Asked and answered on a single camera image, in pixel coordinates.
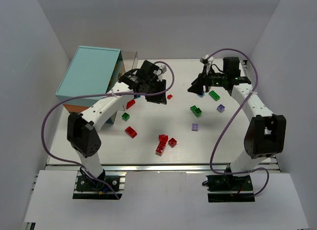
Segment red sloped lego brick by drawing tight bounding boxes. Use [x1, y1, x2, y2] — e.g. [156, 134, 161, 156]
[126, 99, 136, 109]

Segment red square lego brick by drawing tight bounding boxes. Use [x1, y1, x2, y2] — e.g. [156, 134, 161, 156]
[168, 138, 177, 147]

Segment red long lego plate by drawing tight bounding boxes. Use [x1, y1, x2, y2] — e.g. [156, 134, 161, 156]
[156, 141, 166, 156]

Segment red round lego piece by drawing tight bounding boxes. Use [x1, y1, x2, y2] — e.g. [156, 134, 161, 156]
[158, 134, 168, 143]

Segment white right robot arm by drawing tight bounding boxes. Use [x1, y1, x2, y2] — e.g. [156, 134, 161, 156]
[188, 55, 286, 176]

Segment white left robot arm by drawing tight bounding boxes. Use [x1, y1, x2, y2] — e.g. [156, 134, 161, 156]
[66, 60, 167, 189]

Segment green long lego plate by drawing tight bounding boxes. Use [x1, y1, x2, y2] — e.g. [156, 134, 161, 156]
[209, 90, 220, 101]

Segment purple lego brick right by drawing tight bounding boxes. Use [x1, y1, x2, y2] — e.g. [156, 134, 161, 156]
[216, 104, 225, 113]

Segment purple lego plate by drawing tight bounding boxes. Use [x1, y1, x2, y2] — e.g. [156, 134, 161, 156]
[191, 123, 199, 131]

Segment green small lego brick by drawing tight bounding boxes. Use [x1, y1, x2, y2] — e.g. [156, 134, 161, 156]
[121, 113, 130, 121]

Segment teal drawer cabinet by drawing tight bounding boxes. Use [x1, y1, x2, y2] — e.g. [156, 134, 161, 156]
[55, 46, 124, 125]

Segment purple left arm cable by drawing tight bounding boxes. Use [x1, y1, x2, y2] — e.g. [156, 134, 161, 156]
[41, 61, 175, 200]

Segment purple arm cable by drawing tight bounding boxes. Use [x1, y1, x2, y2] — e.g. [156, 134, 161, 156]
[209, 48, 270, 197]
[41, 61, 175, 200]

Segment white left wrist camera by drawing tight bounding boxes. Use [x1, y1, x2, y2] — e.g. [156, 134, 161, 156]
[154, 65, 167, 76]

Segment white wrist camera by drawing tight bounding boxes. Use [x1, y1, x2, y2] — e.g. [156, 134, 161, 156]
[154, 65, 167, 76]
[200, 55, 214, 73]

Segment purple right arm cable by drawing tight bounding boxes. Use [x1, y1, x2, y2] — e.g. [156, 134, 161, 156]
[209, 48, 270, 197]

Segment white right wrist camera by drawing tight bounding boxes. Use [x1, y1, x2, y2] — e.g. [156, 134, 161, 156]
[200, 55, 214, 73]

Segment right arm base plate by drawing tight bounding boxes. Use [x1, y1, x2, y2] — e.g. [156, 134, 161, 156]
[202, 175, 255, 203]

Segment aluminium rail front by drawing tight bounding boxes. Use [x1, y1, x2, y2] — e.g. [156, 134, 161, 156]
[45, 163, 280, 172]

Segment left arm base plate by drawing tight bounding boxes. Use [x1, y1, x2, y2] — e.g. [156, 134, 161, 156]
[72, 172, 126, 200]

